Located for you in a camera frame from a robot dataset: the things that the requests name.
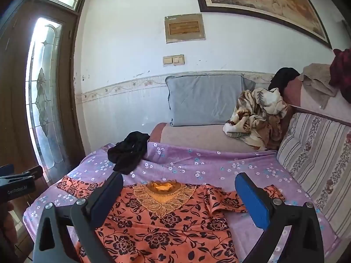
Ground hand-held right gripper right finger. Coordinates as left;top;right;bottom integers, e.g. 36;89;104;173
235;172;326;263

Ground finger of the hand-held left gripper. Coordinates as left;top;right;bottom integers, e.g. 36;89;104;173
16;166;44;184

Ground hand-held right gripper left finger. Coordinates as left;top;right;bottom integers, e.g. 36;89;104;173
32;171;124;263

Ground orange black floral shirt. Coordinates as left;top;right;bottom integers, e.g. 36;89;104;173
57;176;286;263

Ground black cloth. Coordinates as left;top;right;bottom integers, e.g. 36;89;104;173
107;131;150;175

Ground purple floral bedsheet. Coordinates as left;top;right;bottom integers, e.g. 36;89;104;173
23;142;340;263

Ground striped floral cushion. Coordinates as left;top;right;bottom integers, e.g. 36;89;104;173
276;112;351;242

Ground beige brown floral blanket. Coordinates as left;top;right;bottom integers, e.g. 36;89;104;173
223;88;288;151

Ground pink brown sofa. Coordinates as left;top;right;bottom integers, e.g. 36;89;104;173
149;73;351;154

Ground wooden door with stained glass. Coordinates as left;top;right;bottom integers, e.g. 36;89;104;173
0;0;91;263

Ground black garment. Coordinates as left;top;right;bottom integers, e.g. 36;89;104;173
268;67;301;92

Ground beige towel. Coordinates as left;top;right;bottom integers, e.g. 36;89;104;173
298;63;339;109

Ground dark red cloth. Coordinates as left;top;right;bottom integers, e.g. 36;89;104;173
329;48;351;103

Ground small framed calligraphy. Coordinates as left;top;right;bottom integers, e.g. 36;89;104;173
165;13;206;44

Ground grey cloth on wall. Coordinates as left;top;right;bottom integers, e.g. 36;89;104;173
165;75;255;127

